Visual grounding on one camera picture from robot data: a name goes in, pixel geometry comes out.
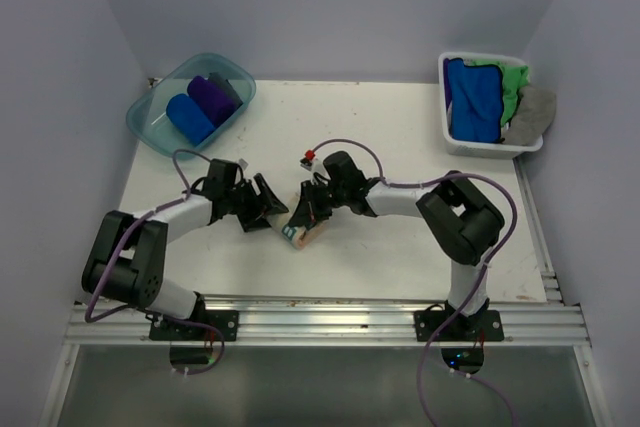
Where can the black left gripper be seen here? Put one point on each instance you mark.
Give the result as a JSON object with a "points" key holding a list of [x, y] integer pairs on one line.
{"points": [[250, 220]]}

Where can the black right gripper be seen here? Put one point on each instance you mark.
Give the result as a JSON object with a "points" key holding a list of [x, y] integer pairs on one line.
{"points": [[303, 215]]}

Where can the patterned white cloth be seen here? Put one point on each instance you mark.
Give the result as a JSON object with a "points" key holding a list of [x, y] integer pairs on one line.
{"points": [[297, 237]]}

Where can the blue towel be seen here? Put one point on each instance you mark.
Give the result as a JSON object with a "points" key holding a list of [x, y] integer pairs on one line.
{"points": [[187, 117]]}

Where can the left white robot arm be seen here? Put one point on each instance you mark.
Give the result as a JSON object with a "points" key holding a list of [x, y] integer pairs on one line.
{"points": [[125, 267]]}

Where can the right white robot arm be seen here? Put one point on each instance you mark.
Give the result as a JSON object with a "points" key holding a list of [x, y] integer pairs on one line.
{"points": [[465, 224]]}

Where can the rolled purple towel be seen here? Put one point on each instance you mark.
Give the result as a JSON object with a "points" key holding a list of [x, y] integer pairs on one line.
{"points": [[213, 101]]}

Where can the teal translucent plastic bin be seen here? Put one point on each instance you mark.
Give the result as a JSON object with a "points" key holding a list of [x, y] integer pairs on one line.
{"points": [[147, 117]]}

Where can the rolled dark grey towel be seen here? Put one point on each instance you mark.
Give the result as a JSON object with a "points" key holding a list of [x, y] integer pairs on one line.
{"points": [[225, 86]]}

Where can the white laundry basket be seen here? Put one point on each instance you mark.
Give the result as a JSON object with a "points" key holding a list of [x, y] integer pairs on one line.
{"points": [[474, 149]]}

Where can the dark blue cloth in basket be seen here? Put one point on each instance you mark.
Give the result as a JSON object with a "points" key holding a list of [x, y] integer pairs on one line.
{"points": [[476, 101]]}

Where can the green cloth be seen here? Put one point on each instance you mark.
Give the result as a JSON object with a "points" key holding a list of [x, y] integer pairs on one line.
{"points": [[514, 77]]}

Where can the grey cloth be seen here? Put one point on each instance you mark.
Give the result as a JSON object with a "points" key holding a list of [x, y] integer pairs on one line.
{"points": [[534, 115]]}

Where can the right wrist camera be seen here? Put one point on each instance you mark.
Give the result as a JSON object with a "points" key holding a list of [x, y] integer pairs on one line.
{"points": [[312, 163]]}

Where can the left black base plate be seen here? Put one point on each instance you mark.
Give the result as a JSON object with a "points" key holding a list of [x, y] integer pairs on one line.
{"points": [[214, 325]]}

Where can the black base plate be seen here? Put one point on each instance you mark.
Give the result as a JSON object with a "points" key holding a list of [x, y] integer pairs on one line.
{"points": [[214, 325], [435, 329]]}

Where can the aluminium mounting rail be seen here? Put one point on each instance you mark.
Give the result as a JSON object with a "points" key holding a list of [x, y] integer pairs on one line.
{"points": [[346, 323]]}

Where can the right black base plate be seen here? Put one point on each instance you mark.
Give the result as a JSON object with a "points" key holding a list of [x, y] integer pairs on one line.
{"points": [[435, 329]]}

